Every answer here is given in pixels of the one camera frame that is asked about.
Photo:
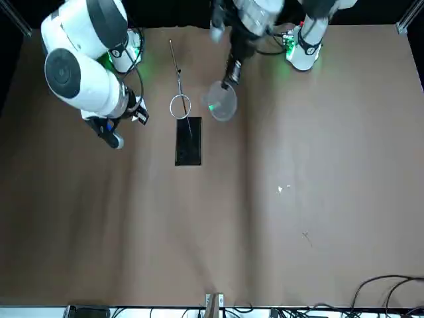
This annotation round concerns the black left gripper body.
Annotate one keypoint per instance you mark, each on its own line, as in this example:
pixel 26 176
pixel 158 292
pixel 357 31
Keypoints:
pixel 243 43

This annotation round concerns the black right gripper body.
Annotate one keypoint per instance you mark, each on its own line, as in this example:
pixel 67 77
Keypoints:
pixel 134 104

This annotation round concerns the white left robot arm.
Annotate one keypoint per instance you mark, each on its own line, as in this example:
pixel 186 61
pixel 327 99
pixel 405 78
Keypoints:
pixel 306 46

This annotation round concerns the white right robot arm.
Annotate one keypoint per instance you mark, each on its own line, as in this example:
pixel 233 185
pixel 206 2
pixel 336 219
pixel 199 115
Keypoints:
pixel 83 83

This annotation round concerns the small white paper scrap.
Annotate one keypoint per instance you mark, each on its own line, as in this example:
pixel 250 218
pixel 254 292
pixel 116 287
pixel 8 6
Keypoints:
pixel 280 189

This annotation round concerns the black flat case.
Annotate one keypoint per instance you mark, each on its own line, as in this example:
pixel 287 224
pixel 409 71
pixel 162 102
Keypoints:
pixel 86 311

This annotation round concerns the aluminium frame profile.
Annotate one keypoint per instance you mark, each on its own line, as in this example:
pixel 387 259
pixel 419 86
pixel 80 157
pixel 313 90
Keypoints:
pixel 405 21
pixel 20 23

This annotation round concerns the aluminium frame post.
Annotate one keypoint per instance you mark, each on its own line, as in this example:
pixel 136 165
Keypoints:
pixel 214 306

